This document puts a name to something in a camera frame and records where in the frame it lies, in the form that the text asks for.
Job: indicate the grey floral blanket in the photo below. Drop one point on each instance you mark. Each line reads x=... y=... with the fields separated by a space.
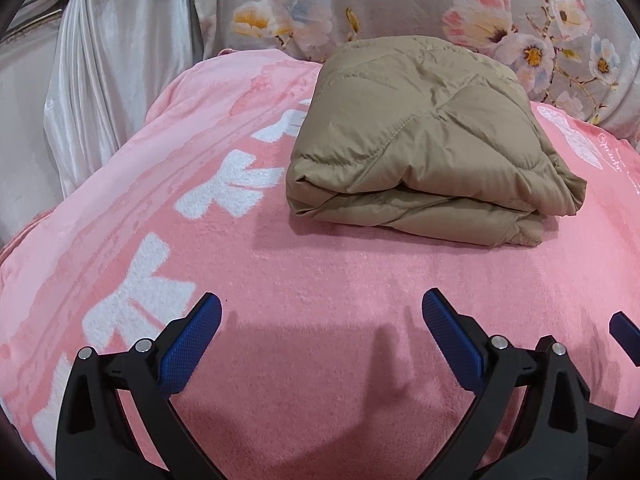
x=400 y=0

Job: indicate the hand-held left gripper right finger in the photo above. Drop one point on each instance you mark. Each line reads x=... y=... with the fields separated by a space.
x=452 y=345

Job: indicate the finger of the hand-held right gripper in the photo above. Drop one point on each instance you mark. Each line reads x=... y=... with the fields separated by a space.
x=627 y=332

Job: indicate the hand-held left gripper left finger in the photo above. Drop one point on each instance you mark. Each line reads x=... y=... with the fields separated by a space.
x=192 y=345

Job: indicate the white satin curtain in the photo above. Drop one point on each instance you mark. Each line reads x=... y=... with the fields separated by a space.
x=125 y=60

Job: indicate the pink printed blanket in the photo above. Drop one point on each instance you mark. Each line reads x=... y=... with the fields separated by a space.
x=325 y=320

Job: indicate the tan puffer jacket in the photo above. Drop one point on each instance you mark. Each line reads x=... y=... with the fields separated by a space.
x=430 y=150

